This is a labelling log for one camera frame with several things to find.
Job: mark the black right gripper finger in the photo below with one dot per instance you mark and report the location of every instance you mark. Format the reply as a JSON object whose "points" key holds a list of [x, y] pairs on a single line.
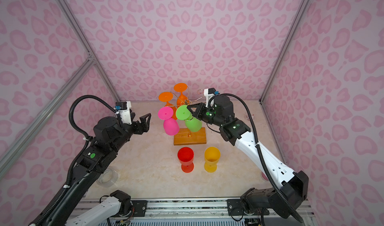
{"points": [[199, 113], [201, 104]]}

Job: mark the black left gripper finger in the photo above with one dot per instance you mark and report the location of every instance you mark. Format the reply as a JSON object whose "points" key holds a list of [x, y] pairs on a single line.
{"points": [[145, 121], [137, 128]]}

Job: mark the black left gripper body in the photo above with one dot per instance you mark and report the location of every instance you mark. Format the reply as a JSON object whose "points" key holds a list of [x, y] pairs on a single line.
{"points": [[128, 131]]}

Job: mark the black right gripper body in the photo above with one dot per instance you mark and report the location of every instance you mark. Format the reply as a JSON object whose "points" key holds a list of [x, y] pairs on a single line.
{"points": [[209, 115]]}

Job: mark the green plastic wine glass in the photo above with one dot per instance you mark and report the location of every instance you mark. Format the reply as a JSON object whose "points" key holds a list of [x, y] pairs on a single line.
{"points": [[192, 124]]}

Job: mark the yellow plastic wine glass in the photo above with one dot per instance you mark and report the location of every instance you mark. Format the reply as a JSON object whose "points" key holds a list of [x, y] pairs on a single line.
{"points": [[212, 156]]}

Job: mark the red plastic wine glass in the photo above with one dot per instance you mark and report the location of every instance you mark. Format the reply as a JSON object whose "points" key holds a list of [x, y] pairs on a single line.
{"points": [[186, 157]]}

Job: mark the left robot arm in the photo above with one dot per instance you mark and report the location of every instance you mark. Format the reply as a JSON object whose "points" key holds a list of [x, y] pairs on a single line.
{"points": [[98, 152]]}

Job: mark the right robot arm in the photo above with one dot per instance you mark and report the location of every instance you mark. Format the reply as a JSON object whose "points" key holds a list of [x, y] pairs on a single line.
{"points": [[289, 189]]}

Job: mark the orange wine glass rear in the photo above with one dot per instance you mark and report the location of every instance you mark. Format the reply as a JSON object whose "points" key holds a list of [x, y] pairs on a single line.
{"points": [[181, 88]]}

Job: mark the orange wine glass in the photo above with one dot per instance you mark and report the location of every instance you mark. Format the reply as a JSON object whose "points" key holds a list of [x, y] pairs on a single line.
{"points": [[167, 97], [181, 88]]}

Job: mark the wooden rack base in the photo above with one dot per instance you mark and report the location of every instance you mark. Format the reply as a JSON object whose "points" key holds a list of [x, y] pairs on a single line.
{"points": [[186, 137]]}

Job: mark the pink plastic wine glass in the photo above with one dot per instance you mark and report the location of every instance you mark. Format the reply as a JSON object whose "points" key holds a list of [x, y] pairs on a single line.
{"points": [[170, 125]]}

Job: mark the orange wine glass front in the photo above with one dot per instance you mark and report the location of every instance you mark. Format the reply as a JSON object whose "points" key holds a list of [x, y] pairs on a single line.
{"points": [[167, 97]]}

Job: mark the clear tape roll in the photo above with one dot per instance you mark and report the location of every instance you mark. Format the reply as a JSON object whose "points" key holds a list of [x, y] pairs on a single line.
{"points": [[108, 178]]}

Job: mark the pink tape roll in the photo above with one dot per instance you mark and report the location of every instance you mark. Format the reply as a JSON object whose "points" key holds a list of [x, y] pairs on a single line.
{"points": [[264, 177]]}

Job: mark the gold wire glass rack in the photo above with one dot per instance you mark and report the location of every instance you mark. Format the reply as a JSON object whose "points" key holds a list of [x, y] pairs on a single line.
{"points": [[186, 93]]}

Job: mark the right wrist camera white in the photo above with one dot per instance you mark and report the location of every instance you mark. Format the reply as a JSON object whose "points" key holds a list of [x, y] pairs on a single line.
{"points": [[210, 92]]}

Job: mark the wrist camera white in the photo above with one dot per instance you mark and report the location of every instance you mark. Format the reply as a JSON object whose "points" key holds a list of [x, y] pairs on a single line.
{"points": [[123, 110], [210, 92]]}

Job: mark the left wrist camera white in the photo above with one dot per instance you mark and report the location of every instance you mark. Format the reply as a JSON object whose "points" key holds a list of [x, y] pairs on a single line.
{"points": [[123, 110]]}

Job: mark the aluminium diagonal frame bar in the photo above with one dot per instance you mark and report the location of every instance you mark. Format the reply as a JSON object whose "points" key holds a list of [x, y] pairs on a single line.
{"points": [[20, 144]]}

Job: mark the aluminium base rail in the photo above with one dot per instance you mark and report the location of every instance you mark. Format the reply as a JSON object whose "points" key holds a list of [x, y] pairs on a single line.
{"points": [[174, 212]]}

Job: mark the aluminium frame corner post left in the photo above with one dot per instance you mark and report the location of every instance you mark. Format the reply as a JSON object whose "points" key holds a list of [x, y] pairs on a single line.
{"points": [[80, 34]]}

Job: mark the aluminium frame corner post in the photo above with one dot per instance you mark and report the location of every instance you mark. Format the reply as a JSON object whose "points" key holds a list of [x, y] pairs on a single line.
{"points": [[80, 34], [293, 28]]}

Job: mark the aluminium frame corner post right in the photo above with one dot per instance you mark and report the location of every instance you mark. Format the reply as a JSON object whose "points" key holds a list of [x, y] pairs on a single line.
{"points": [[293, 28]]}

